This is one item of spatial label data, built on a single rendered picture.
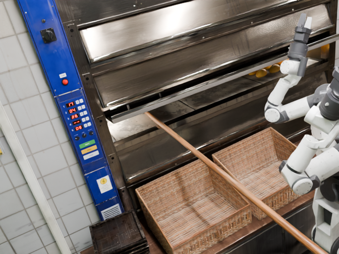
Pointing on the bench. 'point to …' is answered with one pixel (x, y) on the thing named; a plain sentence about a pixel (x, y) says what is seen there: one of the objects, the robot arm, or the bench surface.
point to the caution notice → (104, 184)
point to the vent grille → (111, 211)
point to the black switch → (48, 34)
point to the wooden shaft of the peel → (244, 191)
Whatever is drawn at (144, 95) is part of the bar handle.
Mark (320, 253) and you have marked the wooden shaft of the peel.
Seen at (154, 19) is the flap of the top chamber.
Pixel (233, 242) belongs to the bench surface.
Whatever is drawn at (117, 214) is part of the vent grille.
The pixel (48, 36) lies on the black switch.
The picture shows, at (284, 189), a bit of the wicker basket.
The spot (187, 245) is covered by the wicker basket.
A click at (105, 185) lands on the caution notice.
